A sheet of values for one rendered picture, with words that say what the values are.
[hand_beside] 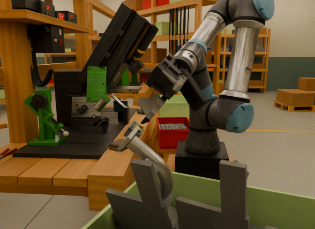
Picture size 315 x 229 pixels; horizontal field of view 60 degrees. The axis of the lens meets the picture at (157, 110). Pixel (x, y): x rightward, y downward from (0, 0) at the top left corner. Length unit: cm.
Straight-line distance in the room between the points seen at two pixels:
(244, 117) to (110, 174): 54
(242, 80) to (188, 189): 44
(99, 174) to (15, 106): 69
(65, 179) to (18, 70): 67
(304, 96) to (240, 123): 635
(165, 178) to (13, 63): 115
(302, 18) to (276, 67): 187
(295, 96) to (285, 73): 404
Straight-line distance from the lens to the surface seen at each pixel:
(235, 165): 49
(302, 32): 1138
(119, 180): 106
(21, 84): 157
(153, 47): 483
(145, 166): 52
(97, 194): 111
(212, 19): 114
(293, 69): 1129
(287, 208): 90
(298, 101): 729
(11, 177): 123
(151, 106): 72
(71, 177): 113
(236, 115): 100
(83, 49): 248
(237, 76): 105
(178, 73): 72
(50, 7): 172
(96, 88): 165
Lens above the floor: 134
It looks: 12 degrees down
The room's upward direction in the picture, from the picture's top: straight up
